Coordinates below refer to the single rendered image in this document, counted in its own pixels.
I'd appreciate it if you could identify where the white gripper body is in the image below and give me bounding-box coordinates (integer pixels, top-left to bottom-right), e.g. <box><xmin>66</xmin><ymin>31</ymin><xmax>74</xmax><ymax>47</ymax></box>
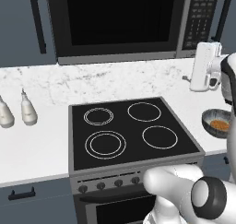
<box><xmin>189</xmin><ymin>41</ymin><xmax>223</xmax><ymax>93</ymax></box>

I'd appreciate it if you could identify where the black and silver microwave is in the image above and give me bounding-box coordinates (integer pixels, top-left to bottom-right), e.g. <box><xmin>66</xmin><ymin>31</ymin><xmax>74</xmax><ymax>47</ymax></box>
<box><xmin>45</xmin><ymin>0</ymin><xmax>222</xmax><ymax>66</ymax></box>

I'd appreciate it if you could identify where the grey cupboard door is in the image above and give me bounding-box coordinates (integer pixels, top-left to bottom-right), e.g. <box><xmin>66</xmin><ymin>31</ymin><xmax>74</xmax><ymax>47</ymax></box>
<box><xmin>211</xmin><ymin>0</ymin><xmax>236</xmax><ymax>55</ymax></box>
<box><xmin>0</xmin><ymin>0</ymin><xmax>58</xmax><ymax>68</ymax></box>

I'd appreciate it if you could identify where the dark grey bowl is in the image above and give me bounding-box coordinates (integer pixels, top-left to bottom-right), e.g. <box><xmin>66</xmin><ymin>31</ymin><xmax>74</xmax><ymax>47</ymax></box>
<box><xmin>201</xmin><ymin>108</ymin><xmax>233</xmax><ymax>140</ymax></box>

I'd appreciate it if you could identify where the brown waffle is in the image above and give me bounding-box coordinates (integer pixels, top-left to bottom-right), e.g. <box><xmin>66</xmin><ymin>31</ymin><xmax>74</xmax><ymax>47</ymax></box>
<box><xmin>209</xmin><ymin>119</ymin><xmax>231</xmax><ymax>132</ymax></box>

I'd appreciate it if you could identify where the black microwave door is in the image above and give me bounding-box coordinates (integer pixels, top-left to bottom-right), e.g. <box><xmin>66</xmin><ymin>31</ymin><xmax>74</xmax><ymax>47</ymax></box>
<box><xmin>45</xmin><ymin>0</ymin><xmax>188</xmax><ymax>66</ymax></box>

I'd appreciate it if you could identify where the oven door with window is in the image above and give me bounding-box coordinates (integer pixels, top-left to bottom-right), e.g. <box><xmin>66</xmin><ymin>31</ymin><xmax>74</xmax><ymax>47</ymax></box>
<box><xmin>73</xmin><ymin>193</ymin><xmax>159</xmax><ymax>224</ymax></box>

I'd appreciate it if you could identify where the black and silver stove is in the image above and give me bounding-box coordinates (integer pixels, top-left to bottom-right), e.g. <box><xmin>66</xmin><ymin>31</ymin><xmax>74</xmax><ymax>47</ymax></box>
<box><xmin>67</xmin><ymin>96</ymin><xmax>207</xmax><ymax>224</ymax></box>

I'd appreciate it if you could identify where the grey drawer front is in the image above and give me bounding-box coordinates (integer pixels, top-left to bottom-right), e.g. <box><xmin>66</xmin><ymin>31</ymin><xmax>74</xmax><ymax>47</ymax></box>
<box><xmin>201</xmin><ymin>153</ymin><xmax>232</xmax><ymax>183</ymax></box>
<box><xmin>0</xmin><ymin>177</ymin><xmax>78</xmax><ymax>224</ymax></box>

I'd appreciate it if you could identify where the white bottle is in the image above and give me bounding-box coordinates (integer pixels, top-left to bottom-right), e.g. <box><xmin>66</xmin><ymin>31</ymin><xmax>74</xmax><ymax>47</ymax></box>
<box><xmin>0</xmin><ymin>95</ymin><xmax>16</xmax><ymax>129</ymax></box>
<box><xmin>19</xmin><ymin>88</ymin><xmax>39</xmax><ymax>126</ymax></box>

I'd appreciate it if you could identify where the black cupboard handle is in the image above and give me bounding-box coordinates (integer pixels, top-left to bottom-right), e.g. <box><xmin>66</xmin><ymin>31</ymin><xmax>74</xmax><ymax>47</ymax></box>
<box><xmin>29</xmin><ymin>0</ymin><xmax>48</xmax><ymax>54</ymax></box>
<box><xmin>211</xmin><ymin>0</ymin><xmax>234</xmax><ymax>43</ymax></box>

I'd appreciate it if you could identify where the black oven door handle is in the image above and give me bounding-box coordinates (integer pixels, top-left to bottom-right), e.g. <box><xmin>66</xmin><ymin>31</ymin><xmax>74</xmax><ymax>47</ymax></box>
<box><xmin>78</xmin><ymin>190</ymin><xmax>151</xmax><ymax>205</ymax></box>

